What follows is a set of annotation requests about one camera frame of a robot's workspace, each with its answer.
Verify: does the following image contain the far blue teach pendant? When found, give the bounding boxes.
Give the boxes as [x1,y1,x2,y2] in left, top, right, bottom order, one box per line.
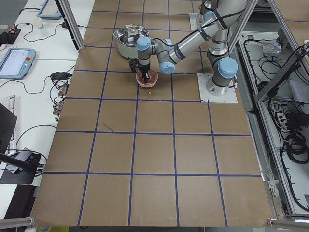
[37,0,61,20]

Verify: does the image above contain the glass pot lid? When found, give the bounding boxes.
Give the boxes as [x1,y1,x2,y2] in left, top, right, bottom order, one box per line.
[113,24,149,47]

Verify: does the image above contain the near blue teach pendant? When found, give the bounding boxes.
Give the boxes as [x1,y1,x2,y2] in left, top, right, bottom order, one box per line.
[0,48,36,80]

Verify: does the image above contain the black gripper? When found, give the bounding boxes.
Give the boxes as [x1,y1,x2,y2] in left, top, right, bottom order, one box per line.
[139,63,150,83]

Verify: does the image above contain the pink bowl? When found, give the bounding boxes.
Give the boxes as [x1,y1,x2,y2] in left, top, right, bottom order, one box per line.
[136,69,158,88]

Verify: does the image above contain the white keyboard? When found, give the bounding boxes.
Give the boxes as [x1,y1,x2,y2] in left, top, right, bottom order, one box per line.
[0,95,16,115]

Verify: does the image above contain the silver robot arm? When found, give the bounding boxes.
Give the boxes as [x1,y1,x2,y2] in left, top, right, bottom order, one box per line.
[129,0,247,83]

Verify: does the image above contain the white plastic cup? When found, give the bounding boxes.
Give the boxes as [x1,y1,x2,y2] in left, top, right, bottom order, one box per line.
[35,17,45,30]

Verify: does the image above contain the aluminium frame post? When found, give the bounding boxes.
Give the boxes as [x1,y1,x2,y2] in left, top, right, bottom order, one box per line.
[55,0,84,51]

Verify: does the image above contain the blue teach pendant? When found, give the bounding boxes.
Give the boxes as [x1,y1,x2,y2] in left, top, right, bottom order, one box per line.
[0,48,36,80]
[37,0,61,20]

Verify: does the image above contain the black power adapter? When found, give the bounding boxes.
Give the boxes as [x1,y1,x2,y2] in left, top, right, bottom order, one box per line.
[51,72,72,80]

